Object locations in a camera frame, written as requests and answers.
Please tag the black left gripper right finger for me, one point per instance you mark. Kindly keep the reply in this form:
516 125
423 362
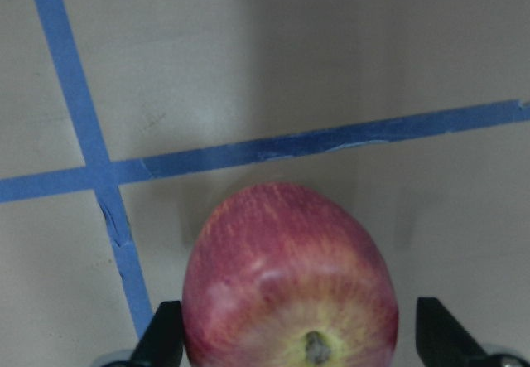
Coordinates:
441 340

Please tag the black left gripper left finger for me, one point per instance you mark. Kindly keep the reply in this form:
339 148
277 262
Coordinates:
162 344

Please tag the red yellow apple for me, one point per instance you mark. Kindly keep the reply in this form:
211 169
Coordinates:
282 276

